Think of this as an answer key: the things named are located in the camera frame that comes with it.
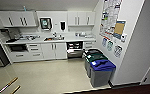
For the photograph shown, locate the stainless steel dishwasher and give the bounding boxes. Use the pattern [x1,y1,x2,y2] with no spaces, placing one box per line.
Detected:
[66,40,85,61]

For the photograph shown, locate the blue label bottle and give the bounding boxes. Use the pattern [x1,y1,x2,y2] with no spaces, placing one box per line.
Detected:
[75,31,80,38]

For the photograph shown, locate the white narrow drawer unit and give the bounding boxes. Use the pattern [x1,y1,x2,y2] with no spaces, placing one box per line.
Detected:
[83,39,97,51]

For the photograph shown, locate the white under-sink cabinet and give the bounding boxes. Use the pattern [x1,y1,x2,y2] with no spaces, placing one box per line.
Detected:
[40,41,68,61]

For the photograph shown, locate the steel kitchen sink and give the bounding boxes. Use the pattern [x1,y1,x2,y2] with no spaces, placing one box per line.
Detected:
[44,36,66,42]

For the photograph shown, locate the chrome faucet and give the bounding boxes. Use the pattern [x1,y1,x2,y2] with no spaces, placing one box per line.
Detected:
[52,31,59,39]

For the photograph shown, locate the blue lid recycling bin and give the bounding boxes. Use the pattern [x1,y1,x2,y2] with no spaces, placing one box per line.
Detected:
[89,59,117,89]

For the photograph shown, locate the paper towel dispenser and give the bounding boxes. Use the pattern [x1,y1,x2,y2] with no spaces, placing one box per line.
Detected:
[39,17,53,32]

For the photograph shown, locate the white drawer unit beside microwave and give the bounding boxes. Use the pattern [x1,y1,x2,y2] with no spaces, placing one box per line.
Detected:
[7,43,45,63]

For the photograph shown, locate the brown cork board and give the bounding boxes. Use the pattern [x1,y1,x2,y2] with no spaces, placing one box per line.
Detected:
[113,19,127,40]

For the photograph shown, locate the light blue bottle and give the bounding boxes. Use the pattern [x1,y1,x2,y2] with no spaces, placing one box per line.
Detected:
[23,5,28,12]

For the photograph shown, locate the black coffee machine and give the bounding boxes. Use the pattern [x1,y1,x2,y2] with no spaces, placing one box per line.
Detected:
[0,28,17,44]

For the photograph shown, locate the white three-door wall cabinet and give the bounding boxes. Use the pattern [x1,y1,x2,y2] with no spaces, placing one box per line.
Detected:
[67,10,97,27]

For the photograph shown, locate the blue recycling wall sign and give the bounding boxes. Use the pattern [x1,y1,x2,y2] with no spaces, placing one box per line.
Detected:
[101,37,109,48]

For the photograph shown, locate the green waste wall sign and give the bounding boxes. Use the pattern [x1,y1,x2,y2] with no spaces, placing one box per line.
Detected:
[106,40,115,52]

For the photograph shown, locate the black white wall sign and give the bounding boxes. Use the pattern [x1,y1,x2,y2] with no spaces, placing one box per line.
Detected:
[113,44,124,59]

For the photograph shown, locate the large printed wall poster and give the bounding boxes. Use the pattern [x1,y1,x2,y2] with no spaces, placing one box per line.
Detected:
[99,0,123,43]

